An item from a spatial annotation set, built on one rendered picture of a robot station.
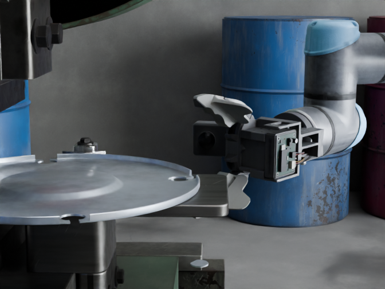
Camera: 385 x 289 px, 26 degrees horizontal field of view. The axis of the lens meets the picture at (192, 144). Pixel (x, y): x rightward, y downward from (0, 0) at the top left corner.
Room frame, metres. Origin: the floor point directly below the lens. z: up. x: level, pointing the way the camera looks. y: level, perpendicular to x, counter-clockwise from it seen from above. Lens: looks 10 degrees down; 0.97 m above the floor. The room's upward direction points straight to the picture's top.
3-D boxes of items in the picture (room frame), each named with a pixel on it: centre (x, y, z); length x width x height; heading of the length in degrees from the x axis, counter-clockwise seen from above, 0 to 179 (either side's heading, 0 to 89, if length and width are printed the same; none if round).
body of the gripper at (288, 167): (1.08, -0.11, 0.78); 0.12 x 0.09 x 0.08; 141
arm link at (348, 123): (1.21, -0.20, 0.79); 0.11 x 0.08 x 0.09; 141
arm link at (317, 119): (1.15, -0.15, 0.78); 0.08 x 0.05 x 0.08; 51
